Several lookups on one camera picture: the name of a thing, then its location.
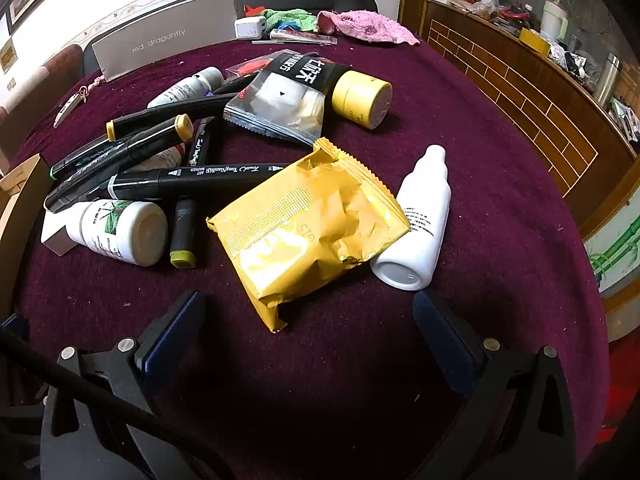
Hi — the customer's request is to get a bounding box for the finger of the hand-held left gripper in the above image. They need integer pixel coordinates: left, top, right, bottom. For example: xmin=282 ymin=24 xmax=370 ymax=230
xmin=0 ymin=312 xmax=30 ymax=343

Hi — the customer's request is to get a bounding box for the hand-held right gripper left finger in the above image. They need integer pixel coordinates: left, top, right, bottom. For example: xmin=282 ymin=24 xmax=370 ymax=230
xmin=40 ymin=290 xmax=207 ymax=480

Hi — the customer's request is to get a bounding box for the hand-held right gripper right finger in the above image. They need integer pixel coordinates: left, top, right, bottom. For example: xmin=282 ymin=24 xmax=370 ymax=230
xmin=412 ymin=290 xmax=576 ymax=480

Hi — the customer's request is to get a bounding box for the white wall plug charger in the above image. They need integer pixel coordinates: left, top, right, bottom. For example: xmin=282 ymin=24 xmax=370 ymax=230
xmin=40 ymin=209 xmax=78 ymax=257

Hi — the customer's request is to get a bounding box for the black marker olive cap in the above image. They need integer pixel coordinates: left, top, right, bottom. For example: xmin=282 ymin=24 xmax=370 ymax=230
xmin=168 ymin=198 xmax=199 ymax=269

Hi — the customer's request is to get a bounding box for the white dropper bottle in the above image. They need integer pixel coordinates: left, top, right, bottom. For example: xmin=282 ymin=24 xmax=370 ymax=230
xmin=370 ymin=144 xmax=452 ymax=292

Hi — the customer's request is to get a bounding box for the white bottle green leaf label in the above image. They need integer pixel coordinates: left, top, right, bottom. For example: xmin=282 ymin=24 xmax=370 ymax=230
xmin=65 ymin=199 xmax=168 ymax=267

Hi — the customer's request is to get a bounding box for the black marker grey cap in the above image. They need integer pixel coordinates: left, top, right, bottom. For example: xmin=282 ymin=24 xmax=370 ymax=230
xmin=106 ymin=161 xmax=292 ymax=202

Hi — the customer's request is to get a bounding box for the yellow snack packet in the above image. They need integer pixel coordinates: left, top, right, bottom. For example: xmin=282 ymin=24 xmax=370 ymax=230
xmin=206 ymin=137 xmax=412 ymax=333

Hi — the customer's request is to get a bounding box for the white bottle red label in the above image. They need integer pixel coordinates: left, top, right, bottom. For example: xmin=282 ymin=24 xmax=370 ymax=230
xmin=127 ymin=144 xmax=188 ymax=173

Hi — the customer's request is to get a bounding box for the black marker yellow cap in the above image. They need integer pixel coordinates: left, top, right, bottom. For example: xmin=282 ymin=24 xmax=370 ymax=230
xmin=105 ymin=92 xmax=238 ymax=142
xmin=44 ymin=113 xmax=195 ymax=213

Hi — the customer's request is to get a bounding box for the black marker white print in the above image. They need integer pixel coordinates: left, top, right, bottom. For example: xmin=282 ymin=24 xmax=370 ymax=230
xmin=186 ymin=116 xmax=217 ymax=167

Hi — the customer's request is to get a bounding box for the white bottle grey cap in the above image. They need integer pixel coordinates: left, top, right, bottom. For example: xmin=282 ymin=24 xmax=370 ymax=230
xmin=146 ymin=66 xmax=226 ymax=109

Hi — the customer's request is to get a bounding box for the yellow round jar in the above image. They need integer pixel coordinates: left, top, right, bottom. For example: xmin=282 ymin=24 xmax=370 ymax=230
xmin=331 ymin=70 xmax=393 ymax=131

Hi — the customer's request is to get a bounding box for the black clear snack packet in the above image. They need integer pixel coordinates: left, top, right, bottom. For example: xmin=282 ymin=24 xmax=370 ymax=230
xmin=222 ymin=55 xmax=353 ymax=147

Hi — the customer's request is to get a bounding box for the bamboo print panel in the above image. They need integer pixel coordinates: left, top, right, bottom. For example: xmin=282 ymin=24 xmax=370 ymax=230
xmin=582 ymin=195 xmax=640 ymax=295

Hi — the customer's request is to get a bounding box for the red brown upholstered chair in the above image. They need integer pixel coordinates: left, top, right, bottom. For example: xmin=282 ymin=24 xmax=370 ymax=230
xmin=0 ymin=43 xmax=84 ymax=161

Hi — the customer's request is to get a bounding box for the wooden counter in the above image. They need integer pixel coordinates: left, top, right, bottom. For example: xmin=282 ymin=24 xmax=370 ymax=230
xmin=419 ymin=0 xmax=640 ymax=241

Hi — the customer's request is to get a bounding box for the black marker purple cap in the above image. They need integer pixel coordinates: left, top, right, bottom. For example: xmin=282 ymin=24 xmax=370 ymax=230
xmin=212 ymin=72 xmax=263 ymax=97

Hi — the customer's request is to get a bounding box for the red black packet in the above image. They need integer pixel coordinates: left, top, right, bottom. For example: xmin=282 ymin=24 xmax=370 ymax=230
xmin=225 ymin=49 xmax=301 ymax=81

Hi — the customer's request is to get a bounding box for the long grey box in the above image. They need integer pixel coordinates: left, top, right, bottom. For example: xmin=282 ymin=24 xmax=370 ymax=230
xmin=91 ymin=0 xmax=247 ymax=82

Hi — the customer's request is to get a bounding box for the steel thermos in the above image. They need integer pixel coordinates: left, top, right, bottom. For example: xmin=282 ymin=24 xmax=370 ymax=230
xmin=592 ymin=51 xmax=623 ymax=109

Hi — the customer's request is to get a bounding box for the yellow box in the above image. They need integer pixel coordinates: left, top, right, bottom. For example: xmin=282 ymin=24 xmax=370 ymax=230
xmin=518 ymin=27 xmax=552 ymax=56

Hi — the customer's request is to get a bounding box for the pink cloth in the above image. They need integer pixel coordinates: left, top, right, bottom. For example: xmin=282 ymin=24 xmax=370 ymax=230
xmin=316 ymin=9 xmax=422 ymax=47

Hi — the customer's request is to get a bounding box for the white usb charger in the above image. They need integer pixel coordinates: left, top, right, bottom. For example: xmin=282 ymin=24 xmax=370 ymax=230
xmin=234 ymin=16 xmax=268 ymax=41

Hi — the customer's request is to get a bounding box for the clear pen packet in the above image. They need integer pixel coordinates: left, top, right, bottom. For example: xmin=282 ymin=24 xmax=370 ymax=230
xmin=251 ymin=28 xmax=337 ymax=47

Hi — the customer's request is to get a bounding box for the red tool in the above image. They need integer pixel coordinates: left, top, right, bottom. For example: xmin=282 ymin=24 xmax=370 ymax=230
xmin=497 ymin=2 xmax=535 ymax=25

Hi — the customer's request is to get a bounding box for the white cup green lid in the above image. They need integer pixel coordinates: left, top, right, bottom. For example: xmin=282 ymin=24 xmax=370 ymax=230
xmin=539 ymin=0 xmax=572 ymax=43

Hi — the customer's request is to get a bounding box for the green cloth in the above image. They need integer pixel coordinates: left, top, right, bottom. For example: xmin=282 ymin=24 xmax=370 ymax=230
xmin=262 ymin=7 xmax=319 ymax=33

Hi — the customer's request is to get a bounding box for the black cable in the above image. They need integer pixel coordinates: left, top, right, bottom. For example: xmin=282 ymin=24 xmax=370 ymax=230
xmin=0 ymin=325 xmax=241 ymax=480

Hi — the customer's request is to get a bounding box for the white keychain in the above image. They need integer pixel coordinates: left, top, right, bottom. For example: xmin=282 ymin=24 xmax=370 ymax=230
xmin=52 ymin=76 xmax=107 ymax=129

